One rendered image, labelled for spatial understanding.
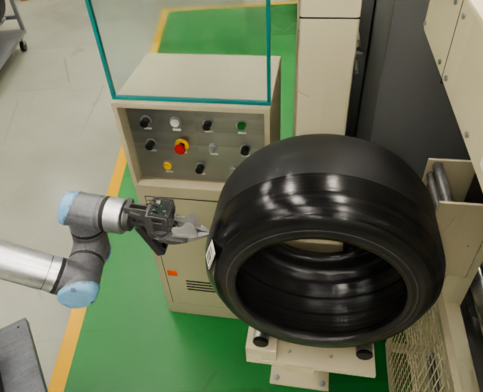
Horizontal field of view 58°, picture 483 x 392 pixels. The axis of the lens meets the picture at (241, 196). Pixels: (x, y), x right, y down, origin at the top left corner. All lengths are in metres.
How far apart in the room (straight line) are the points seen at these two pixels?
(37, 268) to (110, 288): 1.54
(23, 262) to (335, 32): 0.88
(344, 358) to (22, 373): 1.08
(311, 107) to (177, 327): 1.56
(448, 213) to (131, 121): 1.09
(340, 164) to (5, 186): 3.01
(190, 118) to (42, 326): 1.51
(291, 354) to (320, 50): 0.85
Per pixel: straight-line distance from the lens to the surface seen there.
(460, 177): 1.48
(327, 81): 1.11
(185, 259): 2.06
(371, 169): 0.95
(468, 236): 1.39
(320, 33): 1.06
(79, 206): 1.14
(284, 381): 2.22
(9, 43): 5.49
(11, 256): 1.13
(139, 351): 2.38
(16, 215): 3.35
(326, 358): 1.38
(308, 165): 0.93
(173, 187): 1.75
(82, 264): 1.16
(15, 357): 1.83
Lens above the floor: 2.02
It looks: 42 degrees down
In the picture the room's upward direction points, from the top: 4 degrees counter-clockwise
